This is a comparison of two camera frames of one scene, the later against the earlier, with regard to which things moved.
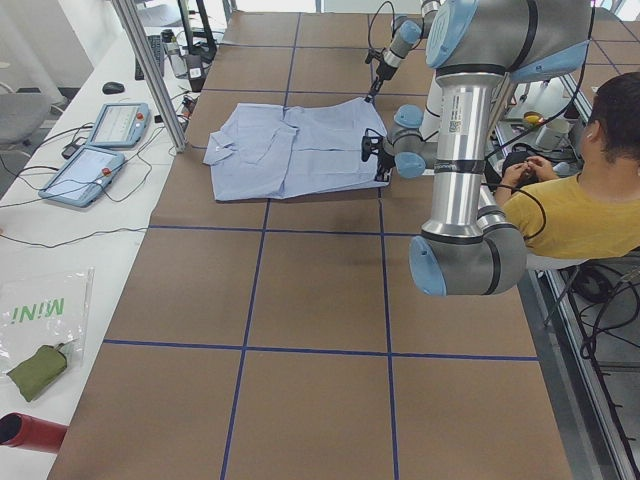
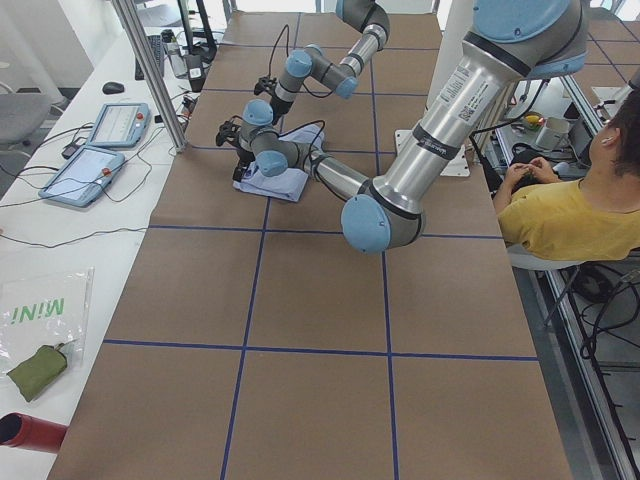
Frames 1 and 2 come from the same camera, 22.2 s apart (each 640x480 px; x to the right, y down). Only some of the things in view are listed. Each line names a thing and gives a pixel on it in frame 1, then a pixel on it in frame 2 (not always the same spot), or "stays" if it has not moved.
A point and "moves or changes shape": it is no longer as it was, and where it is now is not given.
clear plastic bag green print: [45, 307] stays
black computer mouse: [113, 88] stays
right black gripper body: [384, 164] → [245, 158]
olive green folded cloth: [39, 371] stays
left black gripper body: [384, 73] → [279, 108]
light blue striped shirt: [271, 152] moves or changes shape
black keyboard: [156, 45] stays
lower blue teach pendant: [83, 177] stays
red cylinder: [22, 431] stays
